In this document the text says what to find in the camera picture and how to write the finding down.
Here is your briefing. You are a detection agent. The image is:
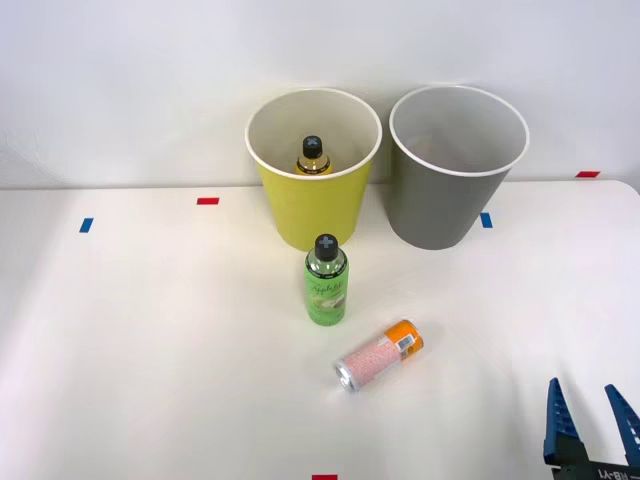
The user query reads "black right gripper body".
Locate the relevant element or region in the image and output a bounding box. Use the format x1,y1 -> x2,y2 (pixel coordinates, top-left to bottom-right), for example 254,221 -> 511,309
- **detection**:
549,457 -> 640,480

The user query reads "grey plastic bin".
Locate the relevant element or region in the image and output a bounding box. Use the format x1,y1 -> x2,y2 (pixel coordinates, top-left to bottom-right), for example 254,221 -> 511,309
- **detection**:
388,84 -> 531,251

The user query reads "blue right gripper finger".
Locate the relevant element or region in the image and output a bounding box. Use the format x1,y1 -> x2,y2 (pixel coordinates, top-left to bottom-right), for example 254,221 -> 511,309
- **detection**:
542,377 -> 583,468
603,383 -> 640,464

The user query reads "yellow-green plastic bin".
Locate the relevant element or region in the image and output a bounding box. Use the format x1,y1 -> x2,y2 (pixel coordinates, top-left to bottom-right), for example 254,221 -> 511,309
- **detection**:
244,87 -> 385,253

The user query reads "green label plastic bottle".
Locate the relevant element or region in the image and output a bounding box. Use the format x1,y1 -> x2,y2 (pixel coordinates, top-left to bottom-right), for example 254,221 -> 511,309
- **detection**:
302,232 -> 350,326

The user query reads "orange and pink drink can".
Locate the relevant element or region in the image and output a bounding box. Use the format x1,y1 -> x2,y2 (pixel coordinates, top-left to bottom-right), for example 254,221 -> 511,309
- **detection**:
334,319 -> 426,394

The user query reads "yellow label plastic bottle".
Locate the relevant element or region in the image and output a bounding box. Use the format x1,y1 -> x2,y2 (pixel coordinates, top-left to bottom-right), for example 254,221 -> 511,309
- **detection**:
293,134 -> 333,176

